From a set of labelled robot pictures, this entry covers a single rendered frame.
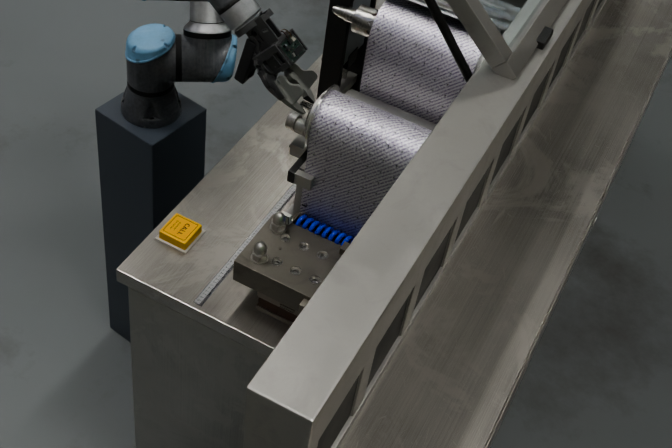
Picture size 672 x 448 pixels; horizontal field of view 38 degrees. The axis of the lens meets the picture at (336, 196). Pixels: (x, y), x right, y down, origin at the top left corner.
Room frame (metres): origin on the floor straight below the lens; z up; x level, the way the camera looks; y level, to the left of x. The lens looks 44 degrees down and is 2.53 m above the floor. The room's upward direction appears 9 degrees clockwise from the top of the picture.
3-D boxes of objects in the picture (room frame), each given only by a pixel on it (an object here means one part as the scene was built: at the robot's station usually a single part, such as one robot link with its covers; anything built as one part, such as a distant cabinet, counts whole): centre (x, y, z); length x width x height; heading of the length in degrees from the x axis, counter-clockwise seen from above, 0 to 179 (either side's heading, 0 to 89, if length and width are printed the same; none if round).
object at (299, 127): (1.59, 0.08, 1.05); 0.06 x 0.05 x 0.31; 69
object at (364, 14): (1.79, -0.01, 1.33); 0.06 x 0.06 x 0.06; 69
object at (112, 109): (1.89, 0.50, 0.45); 0.20 x 0.20 x 0.90; 60
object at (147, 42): (1.89, 0.50, 1.07); 0.13 x 0.12 x 0.14; 105
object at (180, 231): (1.48, 0.33, 0.91); 0.07 x 0.07 x 0.02; 69
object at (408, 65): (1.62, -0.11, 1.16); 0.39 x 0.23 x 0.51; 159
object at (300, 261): (1.32, -0.03, 1.00); 0.40 x 0.16 x 0.06; 69
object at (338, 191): (1.44, -0.04, 1.11); 0.23 x 0.01 x 0.18; 69
